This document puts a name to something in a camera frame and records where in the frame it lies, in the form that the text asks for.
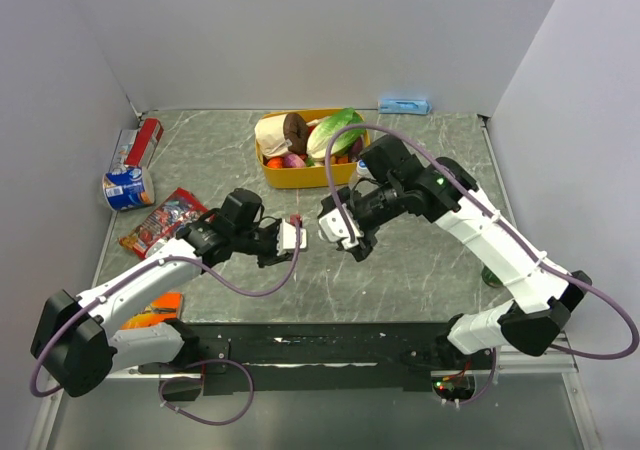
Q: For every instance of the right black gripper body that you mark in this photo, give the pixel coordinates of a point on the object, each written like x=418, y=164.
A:
x=370, y=207

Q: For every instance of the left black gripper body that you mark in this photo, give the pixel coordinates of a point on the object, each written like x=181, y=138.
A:
x=263, y=243

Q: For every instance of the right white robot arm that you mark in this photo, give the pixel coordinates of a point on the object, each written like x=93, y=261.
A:
x=445, y=194

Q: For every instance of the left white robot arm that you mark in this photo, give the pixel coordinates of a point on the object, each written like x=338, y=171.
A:
x=82, y=339

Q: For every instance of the green glass bottle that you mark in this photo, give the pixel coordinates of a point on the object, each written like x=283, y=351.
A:
x=490, y=279

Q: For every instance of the purple toy eggplant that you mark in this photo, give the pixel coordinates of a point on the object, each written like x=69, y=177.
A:
x=355, y=150

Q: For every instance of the yellow plastic bin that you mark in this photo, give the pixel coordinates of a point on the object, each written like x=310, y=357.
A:
x=314, y=174

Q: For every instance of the orange toy fruit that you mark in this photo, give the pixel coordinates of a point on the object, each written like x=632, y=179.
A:
x=275, y=163

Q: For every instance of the green toy lettuce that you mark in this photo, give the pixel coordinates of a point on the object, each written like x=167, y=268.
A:
x=320, y=137

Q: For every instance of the pink toy onion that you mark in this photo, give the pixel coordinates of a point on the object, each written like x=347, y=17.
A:
x=293, y=161

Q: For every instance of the red snack bag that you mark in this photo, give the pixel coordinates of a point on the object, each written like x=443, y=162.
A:
x=180, y=208

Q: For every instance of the blue tissue pack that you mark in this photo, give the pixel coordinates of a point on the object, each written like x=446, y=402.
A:
x=404, y=106

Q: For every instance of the brown toy donut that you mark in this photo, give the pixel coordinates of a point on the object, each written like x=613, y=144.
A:
x=296, y=133

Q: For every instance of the orange razor package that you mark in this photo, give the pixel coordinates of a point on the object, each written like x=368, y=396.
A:
x=166, y=307

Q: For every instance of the blue white can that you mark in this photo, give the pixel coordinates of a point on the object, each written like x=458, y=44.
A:
x=130, y=189

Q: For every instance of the red silver box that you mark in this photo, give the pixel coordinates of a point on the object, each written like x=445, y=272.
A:
x=136, y=147

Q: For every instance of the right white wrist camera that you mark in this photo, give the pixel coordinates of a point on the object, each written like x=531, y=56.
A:
x=346, y=234

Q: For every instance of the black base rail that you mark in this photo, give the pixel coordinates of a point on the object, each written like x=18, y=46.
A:
x=318, y=356

